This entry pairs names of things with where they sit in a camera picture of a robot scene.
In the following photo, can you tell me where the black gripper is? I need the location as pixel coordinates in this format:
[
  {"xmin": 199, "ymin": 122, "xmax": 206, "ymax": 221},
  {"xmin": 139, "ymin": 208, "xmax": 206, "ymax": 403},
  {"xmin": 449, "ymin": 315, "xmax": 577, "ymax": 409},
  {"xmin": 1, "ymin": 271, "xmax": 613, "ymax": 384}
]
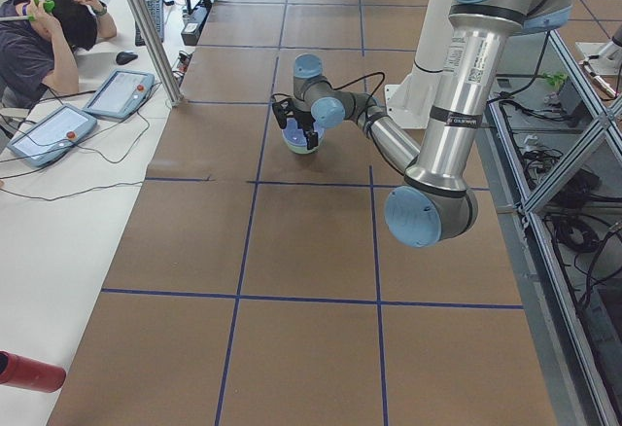
[{"xmin": 293, "ymin": 106, "xmax": 319, "ymax": 149}]

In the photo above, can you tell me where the blue bowl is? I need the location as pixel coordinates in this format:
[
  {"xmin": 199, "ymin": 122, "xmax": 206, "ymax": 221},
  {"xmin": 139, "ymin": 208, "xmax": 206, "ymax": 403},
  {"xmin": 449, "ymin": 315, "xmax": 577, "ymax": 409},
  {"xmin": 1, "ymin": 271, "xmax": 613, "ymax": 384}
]
[{"xmin": 282, "ymin": 118, "xmax": 325, "ymax": 146}]

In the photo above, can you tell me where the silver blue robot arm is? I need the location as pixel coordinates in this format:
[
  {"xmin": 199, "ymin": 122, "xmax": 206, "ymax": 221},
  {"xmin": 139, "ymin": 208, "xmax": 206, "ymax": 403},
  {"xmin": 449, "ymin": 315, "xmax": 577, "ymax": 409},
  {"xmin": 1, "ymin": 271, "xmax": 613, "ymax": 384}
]
[{"xmin": 274, "ymin": 0, "xmax": 571, "ymax": 247}]

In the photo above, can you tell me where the green bowl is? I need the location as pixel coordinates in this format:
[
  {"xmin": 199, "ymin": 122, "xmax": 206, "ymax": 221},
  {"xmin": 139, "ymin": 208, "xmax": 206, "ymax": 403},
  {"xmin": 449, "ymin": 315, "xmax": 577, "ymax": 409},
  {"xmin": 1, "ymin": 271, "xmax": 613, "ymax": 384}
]
[{"xmin": 285, "ymin": 141, "xmax": 320, "ymax": 156}]

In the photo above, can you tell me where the far blue teach pendant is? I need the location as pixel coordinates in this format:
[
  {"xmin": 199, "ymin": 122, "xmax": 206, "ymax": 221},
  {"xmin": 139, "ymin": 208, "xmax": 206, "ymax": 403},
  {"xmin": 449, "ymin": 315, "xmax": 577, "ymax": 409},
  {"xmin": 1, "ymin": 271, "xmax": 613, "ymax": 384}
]
[{"xmin": 83, "ymin": 69, "xmax": 155, "ymax": 120}]

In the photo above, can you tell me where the blue teach pendant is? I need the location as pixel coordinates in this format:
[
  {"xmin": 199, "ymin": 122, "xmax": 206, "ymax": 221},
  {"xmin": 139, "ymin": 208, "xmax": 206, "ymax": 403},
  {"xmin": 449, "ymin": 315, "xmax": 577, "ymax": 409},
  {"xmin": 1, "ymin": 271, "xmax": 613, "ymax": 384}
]
[
  {"xmin": 8, "ymin": 104, "xmax": 97, "ymax": 167},
  {"xmin": 83, "ymin": 69, "xmax": 155, "ymax": 120}
]

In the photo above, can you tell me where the black keyboard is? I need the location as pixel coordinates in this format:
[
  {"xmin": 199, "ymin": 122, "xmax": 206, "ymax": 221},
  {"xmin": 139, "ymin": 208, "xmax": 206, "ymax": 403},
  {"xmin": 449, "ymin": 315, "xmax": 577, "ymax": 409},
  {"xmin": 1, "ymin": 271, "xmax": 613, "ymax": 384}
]
[{"xmin": 134, "ymin": 0, "xmax": 165, "ymax": 48}]

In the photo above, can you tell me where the black computer mouse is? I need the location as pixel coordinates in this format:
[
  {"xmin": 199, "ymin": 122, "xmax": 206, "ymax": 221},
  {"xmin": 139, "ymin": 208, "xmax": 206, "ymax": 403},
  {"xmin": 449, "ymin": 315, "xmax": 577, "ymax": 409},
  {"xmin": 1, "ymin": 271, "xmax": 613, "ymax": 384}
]
[{"xmin": 115, "ymin": 51, "xmax": 138, "ymax": 65}]

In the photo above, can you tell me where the near blue teach pendant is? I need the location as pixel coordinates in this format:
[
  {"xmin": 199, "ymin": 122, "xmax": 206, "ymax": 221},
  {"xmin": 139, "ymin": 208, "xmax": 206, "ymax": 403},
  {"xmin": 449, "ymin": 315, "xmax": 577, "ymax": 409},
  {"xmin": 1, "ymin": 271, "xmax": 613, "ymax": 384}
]
[{"xmin": 8, "ymin": 104, "xmax": 97, "ymax": 167}]

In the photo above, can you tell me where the seated person dark shirt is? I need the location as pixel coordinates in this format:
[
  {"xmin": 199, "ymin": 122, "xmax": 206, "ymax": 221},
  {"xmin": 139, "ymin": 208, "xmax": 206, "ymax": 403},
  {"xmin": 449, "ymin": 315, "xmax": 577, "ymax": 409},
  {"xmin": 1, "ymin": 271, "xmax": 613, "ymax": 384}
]
[{"xmin": 1, "ymin": 0, "xmax": 117, "ymax": 109}]

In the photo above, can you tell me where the green handheld tool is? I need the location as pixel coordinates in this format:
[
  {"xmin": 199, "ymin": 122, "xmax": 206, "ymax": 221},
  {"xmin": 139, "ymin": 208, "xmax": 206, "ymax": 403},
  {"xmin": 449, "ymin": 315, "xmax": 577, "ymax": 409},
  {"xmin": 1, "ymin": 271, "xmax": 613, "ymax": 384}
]
[{"xmin": 33, "ymin": 0, "xmax": 55, "ymax": 14}]

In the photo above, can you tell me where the red cylinder bottle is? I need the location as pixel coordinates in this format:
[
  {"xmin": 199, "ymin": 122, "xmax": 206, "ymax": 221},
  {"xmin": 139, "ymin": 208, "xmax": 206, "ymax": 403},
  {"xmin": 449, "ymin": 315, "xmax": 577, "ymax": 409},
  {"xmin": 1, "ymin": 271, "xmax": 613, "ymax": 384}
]
[{"xmin": 1, "ymin": 351, "xmax": 66, "ymax": 393}]

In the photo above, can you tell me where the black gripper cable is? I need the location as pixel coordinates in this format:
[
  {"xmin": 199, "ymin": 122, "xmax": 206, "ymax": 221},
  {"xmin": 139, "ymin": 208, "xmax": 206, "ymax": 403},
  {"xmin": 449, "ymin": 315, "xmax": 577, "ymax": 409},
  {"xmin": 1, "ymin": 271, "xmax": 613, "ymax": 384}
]
[{"xmin": 332, "ymin": 71, "xmax": 388, "ymax": 121}]

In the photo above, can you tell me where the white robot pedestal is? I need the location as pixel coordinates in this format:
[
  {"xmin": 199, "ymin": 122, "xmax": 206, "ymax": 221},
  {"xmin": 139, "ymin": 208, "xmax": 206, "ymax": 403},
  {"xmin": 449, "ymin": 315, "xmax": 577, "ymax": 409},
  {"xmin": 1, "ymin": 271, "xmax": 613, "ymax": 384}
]
[{"xmin": 385, "ymin": 0, "xmax": 453, "ymax": 129}]

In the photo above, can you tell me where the aluminium frame post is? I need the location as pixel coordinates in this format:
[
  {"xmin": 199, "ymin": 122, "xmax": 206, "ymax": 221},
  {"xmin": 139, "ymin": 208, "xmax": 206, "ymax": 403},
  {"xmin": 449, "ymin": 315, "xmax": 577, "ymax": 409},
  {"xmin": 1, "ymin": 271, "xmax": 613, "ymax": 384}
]
[{"xmin": 126, "ymin": 0, "xmax": 184, "ymax": 107}]

